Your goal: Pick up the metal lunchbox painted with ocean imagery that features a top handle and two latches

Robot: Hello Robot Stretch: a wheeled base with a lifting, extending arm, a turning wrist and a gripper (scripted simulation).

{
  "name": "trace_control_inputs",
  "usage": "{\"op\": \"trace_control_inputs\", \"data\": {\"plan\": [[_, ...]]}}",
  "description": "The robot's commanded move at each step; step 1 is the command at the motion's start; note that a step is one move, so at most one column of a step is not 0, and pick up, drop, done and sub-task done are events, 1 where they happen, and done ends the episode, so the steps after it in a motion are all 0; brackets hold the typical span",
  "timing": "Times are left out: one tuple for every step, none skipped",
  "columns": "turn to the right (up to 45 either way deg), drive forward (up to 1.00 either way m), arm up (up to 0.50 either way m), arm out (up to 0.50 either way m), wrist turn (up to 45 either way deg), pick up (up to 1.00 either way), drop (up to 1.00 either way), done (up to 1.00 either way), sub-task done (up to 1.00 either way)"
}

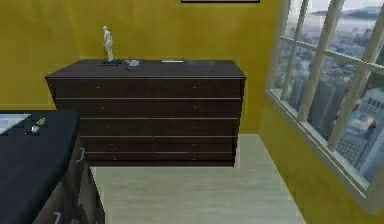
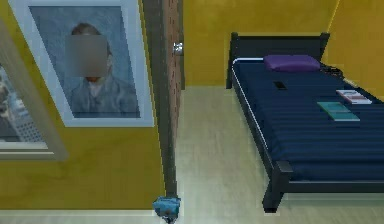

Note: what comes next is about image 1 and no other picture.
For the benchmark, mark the dark cabinet with black top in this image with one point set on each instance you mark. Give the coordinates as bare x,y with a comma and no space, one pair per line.
36,166

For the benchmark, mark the dark brown chest of drawers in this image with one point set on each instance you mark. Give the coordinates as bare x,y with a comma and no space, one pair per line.
150,110

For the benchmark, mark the flat white object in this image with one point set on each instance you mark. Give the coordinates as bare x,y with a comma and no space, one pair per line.
172,61

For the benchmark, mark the small grey object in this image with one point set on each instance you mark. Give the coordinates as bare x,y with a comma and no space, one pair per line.
132,63

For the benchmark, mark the pale figure statue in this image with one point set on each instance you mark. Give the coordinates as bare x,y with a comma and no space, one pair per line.
108,43

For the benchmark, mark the white framed window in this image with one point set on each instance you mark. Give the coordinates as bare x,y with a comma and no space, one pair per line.
320,80

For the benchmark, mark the small yellow object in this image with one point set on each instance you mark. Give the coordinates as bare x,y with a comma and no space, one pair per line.
41,121

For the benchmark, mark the small black and white tool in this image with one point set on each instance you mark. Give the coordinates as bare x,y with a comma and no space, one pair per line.
32,129

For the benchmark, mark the pale flat sheet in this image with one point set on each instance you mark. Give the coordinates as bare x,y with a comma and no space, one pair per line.
11,121

